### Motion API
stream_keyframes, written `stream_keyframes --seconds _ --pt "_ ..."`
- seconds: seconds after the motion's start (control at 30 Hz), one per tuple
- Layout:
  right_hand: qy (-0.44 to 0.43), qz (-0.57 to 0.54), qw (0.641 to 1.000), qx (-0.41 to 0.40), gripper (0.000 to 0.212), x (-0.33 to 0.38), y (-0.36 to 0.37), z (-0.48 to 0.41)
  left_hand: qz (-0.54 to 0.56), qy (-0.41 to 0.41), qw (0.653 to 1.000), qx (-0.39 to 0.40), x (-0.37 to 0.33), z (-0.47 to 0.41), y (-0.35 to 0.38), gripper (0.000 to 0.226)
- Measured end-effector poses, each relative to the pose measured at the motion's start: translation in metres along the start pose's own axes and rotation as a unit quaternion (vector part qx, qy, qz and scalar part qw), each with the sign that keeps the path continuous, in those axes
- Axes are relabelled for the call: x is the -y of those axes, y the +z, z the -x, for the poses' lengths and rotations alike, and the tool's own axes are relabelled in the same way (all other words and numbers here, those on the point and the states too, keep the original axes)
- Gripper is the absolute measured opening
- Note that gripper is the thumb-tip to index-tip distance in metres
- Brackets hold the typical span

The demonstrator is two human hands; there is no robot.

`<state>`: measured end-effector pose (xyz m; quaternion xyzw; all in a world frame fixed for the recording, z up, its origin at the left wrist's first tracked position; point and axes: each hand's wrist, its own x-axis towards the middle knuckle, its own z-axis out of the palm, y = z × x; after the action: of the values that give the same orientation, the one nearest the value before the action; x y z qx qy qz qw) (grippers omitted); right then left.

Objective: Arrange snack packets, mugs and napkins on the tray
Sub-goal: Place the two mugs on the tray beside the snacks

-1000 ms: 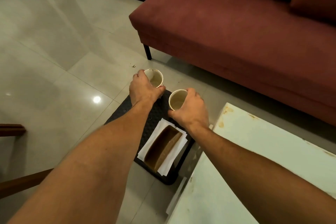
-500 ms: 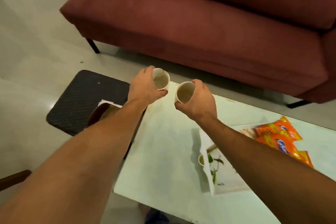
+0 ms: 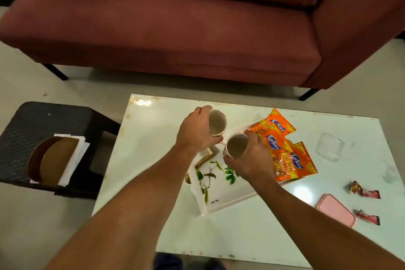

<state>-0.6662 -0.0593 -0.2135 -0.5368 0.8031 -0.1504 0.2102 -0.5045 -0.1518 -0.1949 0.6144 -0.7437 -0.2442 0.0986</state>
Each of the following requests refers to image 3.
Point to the person's left forearm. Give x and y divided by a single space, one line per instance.
126 213

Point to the person's right forearm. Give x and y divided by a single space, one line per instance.
316 225

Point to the white printed tray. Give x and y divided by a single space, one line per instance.
227 194

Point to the pink container lid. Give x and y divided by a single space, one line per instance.
336 210

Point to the clear plastic container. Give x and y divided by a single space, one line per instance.
329 147

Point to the black woven stool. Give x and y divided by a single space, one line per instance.
31 121

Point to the red candy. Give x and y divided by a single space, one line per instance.
368 217
370 194

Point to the person's right jeans leg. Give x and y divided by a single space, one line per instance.
208 265

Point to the red fabric sofa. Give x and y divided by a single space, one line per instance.
158 32

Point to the person's right hand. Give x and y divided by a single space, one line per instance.
253 162

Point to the white paper napkins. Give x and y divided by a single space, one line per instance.
80 152

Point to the white floral mug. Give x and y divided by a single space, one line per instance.
235 145
218 122

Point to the person's left hand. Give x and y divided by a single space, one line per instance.
193 133

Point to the person's left jeans leg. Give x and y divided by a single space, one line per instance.
167 262

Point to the orange snack packet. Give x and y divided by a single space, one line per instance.
275 143
278 122
295 163

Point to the person's jeans leg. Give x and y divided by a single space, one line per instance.
167 262
208 265

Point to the black door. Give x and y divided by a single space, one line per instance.
401 35

